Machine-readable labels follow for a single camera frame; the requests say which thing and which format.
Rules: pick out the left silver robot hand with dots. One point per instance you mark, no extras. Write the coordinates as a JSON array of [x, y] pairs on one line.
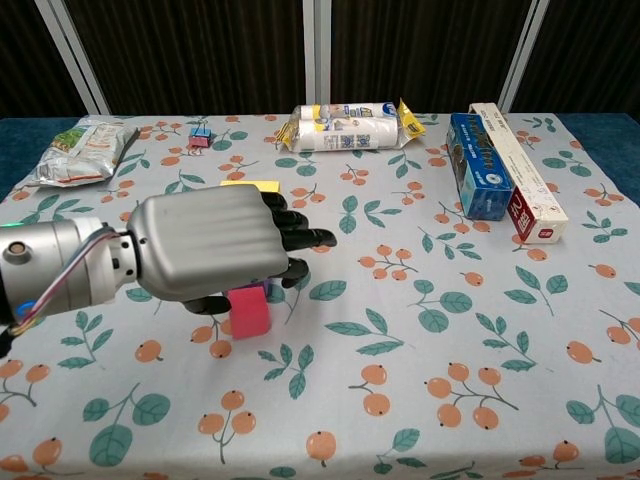
[[205, 245]]

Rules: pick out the medium purple cube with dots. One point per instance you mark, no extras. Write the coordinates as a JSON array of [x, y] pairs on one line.
[[266, 290]]

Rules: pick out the small red cube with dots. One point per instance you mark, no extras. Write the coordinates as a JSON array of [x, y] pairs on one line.
[[250, 315]]

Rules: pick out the large yellow cube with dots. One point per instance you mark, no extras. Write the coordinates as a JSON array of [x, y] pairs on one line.
[[265, 186]]

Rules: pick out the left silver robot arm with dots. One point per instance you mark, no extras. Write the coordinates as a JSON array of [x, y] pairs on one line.
[[60, 260]]

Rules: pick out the pink binder clip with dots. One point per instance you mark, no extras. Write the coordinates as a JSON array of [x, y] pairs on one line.
[[199, 142]]

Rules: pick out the blue binder clip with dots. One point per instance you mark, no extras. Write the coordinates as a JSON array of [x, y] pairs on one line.
[[200, 132]]

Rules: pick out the silver snack bag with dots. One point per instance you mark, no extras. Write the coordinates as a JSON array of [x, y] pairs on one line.
[[80, 155]]

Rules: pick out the white plastic bag roll pack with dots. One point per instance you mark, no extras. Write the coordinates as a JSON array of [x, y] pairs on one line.
[[345, 130]]

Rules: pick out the dark ribbed partition panel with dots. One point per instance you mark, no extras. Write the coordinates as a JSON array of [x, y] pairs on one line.
[[200, 50], [25, 50], [425, 50], [590, 50]]

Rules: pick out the floral printed tablecloth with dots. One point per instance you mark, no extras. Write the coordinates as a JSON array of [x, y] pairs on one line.
[[400, 325]]

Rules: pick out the blue cling film box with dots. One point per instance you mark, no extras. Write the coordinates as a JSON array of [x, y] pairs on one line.
[[475, 160]]

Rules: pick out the long white foil box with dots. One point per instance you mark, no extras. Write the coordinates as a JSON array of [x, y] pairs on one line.
[[522, 175]]

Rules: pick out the white partition post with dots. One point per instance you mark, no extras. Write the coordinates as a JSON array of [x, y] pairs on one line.
[[317, 50], [522, 50], [75, 55]]

